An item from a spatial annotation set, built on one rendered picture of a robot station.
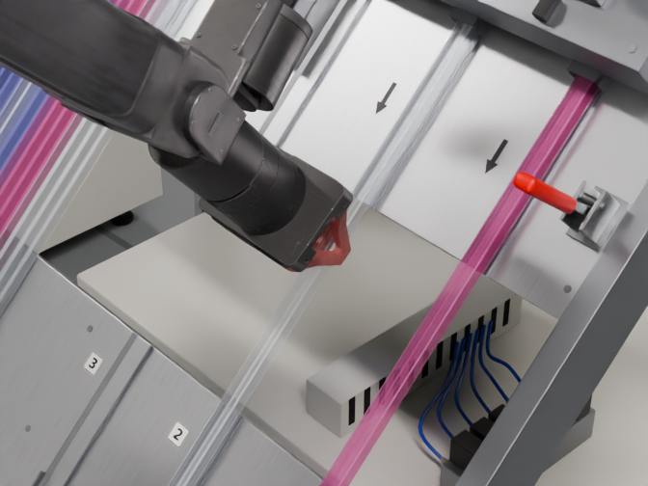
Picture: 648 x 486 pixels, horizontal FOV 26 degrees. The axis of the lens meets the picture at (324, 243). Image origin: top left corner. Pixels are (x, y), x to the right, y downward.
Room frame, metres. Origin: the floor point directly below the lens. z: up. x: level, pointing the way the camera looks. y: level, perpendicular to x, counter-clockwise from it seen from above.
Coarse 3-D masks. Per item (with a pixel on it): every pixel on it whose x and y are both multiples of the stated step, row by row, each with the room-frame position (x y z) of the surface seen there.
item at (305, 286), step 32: (448, 64) 0.90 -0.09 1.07; (416, 96) 0.89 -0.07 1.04; (416, 128) 0.88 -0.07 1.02; (384, 160) 0.86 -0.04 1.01; (352, 192) 0.85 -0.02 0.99; (352, 224) 0.84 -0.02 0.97; (288, 320) 0.79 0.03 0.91; (256, 352) 0.78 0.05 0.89; (256, 384) 0.77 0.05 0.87; (224, 416) 0.75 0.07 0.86; (192, 448) 0.74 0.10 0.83; (192, 480) 0.73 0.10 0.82
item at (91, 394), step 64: (0, 320) 0.92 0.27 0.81; (64, 320) 0.89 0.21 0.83; (0, 384) 0.87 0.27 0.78; (64, 384) 0.85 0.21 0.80; (128, 384) 0.82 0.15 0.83; (192, 384) 0.80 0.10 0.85; (0, 448) 0.83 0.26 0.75; (64, 448) 0.80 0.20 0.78; (128, 448) 0.78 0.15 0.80; (256, 448) 0.73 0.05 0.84
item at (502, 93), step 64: (320, 0) 1.01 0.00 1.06; (384, 0) 0.98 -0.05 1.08; (320, 64) 0.97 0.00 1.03; (384, 64) 0.94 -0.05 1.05; (512, 64) 0.89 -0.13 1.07; (256, 128) 0.95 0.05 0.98; (320, 128) 0.92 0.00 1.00; (384, 128) 0.89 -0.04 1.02; (448, 128) 0.87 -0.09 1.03; (512, 128) 0.84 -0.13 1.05; (576, 128) 0.82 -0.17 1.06; (640, 128) 0.80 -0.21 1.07; (384, 192) 0.85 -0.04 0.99; (448, 192) 0.83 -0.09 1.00; (512, 256) 0.77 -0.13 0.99; (576, 256) 0.75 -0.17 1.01
